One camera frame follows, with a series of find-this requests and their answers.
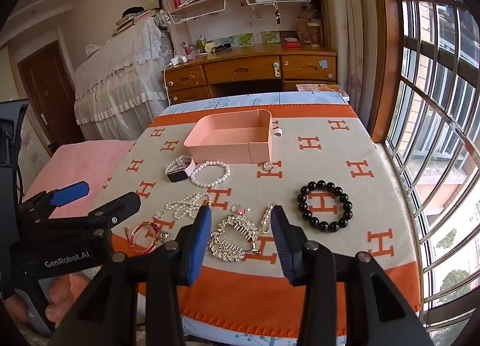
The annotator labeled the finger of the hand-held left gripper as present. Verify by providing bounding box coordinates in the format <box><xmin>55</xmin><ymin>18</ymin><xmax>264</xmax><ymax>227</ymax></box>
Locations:
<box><xmin>20</xmin><ymin>181</ymin><xmax>91</xmax><ymax>224</ymax></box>
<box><xmin>45</xmin><ymin>192</ymin><xmax>142</xmax><ymax>242</ymax></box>

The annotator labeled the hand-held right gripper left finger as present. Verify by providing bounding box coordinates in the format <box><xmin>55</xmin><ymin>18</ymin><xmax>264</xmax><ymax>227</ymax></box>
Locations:
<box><xmin>47</xmin><ymin>204</ymin><xmax>213</xmax><ymax>346</ymax></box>

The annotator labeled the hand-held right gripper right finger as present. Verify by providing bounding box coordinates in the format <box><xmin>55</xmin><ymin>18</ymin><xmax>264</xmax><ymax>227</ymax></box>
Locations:
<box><xmin>270</xmin><ymin>205</ymin><xmax>436</xmax><ymax>346</ymax></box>

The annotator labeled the pink translucent bangle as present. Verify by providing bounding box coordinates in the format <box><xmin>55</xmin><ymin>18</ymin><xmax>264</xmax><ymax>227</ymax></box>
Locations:
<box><xmin>129</xmin><ymin>220</ymin><xmax>160</xmax><ymax>254</ymax></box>

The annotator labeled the red cord bracelet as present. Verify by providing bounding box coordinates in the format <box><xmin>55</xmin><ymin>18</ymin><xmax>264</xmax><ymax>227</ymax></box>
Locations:
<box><xmin>125</xmin><ymin>221</ymin><xmax>169</xmax><ymax>255</ymax></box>

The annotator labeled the pearl pin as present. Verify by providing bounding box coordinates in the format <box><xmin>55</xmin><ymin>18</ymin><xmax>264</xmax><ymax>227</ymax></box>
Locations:
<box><xmin>260</xmin><ymin>202</ymin><xmax>277</xmax><ymax>234</ymax></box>

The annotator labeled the rhinestone hair comb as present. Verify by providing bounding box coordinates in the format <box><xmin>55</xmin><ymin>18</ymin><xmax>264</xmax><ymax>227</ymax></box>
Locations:
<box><xmin>208</xmin><ymin>214</ymin><xmax>260</xmax><ymax>262</ymax></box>

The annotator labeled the pearl necklace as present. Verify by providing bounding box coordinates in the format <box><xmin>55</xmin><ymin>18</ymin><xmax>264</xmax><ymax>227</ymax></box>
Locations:
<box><xmin>165</xmin><ymin>192</ymin><xmax>212</xmax><ymax>220</ymax></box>

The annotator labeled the black bead bracelet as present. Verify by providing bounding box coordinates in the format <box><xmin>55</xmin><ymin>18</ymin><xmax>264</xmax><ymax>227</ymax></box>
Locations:
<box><xmin>298</xmin><ymin>180</ymin><xmax>353</xmax><ymax>233</ymax></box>

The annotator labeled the white strap smartwatch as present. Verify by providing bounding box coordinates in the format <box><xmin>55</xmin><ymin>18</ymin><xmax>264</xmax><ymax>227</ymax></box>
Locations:
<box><xmin>165</xmin><ymin>156</ymin><xmax>196</xmax><ymax>183</ymax></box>

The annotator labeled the pearl bracelet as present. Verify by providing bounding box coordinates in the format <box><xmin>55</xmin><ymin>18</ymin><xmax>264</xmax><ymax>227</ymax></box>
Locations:
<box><xmin>190</xmin><ymin>160</ymin><xmax>231</xmax><ymax>188</ymax></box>

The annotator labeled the pink storage box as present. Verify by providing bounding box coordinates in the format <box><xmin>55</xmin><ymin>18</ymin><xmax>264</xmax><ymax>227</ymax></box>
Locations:
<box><xmin>184</xmin><ymin>109</ymin><xmax>284</xmax><ymax>164</ymax></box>

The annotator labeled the person's left hand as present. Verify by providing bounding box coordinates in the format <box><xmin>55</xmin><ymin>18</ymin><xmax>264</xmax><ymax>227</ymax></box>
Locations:
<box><xmin>44</xmin><ymin>270</ymin><xmax>94</xmax><ymax>327</ymax></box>

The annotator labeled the pink cloth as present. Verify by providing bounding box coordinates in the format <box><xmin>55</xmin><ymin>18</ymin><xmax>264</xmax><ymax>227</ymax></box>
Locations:
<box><xmin>22</xmin><ymin>139</ymin><xmax>138</xmax><ymax>220</ymax></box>

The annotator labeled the orange letter print blanket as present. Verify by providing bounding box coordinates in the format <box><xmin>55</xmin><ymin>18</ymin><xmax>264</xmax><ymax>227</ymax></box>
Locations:
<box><xmin>101</xmin><ymin>104</ymin><xmax>423</xmax><ymax>338</ymax></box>

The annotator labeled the brown wooden door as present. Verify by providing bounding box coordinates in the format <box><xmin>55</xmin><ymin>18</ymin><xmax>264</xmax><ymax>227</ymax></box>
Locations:
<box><xmin>17</xmin><ymin>41</ymin><xmax>85</xmax><ymax>156</ymax></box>

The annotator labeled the white lace covered furniture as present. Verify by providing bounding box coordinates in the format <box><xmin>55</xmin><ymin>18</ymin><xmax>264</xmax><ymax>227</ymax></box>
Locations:
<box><xmin>73</xmin><ymin>17</ymin><xmax>175</xmax><ymax>141</ymax></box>

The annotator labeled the magazine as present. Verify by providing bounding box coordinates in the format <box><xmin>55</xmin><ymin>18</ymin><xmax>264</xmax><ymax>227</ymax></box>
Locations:
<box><xmin>295</xmin><ymin>83</ymin><xmax>350</xmax><ymax>101</ymax></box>

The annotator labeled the wooden desk with drawers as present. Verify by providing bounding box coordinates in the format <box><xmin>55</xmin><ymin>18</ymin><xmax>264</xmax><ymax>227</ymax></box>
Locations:
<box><xmin>164</xmin><ymin>45</ymin><xmax>338</xmax><ymax>105</ymax></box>

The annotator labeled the stack of books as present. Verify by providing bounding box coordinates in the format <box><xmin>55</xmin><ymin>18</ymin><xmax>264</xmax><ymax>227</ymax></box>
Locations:
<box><xmin>112</xmin><ymin>7</ymin><xmax>161</xmax><ymax>37</ymax></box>

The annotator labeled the metal window grille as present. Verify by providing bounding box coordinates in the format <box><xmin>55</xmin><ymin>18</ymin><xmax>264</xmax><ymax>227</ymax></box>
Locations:
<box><xmin>385</xmin><ymin>0</ymin><xmax>480</xmax><ymax>317</ymax></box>

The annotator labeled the glass jar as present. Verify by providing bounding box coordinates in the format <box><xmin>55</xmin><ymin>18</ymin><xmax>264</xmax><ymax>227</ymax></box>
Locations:
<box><xmin>307</xmin><ymin>19</ymin><xmax>324</xmax><ymax>46</ymax></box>

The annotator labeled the light floral curtain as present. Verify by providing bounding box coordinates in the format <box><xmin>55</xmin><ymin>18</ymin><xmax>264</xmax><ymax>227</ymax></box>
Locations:
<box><xmin>329</xmin><ymin>0</ymin><xmax>376</xmax><ymax>132</ymax></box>

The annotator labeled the wooden window frame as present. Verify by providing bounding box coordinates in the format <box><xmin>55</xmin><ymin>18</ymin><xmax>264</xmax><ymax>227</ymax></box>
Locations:
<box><xmin>365</xmin><ymin>0</ymin><xmax>399</xmax><ymax>144</ymax></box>

